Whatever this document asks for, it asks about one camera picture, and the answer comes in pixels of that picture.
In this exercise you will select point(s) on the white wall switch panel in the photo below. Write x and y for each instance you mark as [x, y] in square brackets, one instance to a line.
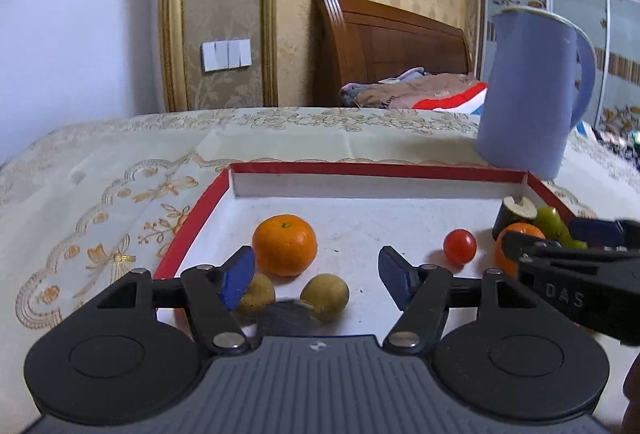
[226, 55]

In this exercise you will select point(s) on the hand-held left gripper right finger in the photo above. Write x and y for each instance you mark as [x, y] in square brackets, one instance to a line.
[395, 276]

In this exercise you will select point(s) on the person's right hand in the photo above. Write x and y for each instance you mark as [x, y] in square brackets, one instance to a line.
[632, 394]

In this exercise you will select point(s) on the wooden bed headboard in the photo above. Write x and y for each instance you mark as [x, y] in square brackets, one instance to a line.
[390, 44]

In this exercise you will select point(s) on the dark multicoloured cloth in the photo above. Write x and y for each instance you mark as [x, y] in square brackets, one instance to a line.
[620, 139]

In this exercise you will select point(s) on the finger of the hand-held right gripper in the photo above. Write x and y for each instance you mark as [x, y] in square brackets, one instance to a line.
[525, 245]
[595, 231]

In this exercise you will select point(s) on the blue plastic pitcher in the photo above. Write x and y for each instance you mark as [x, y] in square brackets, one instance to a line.
[525, 104]

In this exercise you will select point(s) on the orange mandarin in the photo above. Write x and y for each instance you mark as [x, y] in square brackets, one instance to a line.
[284, 244]
[525, 229]

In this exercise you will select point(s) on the gold wall frame moulding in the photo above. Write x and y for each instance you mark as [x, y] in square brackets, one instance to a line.
[172, 14]

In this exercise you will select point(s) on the yellow-green round fruit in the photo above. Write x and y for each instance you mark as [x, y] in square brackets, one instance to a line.
[260, 296]

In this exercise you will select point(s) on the green round fruit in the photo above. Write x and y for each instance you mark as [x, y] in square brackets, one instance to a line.
[550, 221]
[575, 244]

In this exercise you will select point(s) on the cream gold embroidered tablecloth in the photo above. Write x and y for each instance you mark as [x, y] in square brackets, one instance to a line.
[100, 184]

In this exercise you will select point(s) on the red white blue striped cloth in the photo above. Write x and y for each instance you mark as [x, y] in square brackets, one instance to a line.
[450, 103]

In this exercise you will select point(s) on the brown blanket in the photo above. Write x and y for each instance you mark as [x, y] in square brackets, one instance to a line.
[415, 91]

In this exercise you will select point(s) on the grey blue garment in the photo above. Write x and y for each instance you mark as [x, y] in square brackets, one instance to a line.
[350, 91]

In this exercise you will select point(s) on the brown longan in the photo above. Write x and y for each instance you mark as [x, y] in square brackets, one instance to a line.
[325, 296]

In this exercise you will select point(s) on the red cardboard box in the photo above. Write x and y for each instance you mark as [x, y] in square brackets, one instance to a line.
[375, 224]

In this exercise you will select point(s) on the red cherry tomato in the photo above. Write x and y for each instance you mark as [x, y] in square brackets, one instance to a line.
[460, 246]

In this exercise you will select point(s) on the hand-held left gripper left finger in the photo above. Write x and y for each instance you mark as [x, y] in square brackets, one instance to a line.
[237, 276]

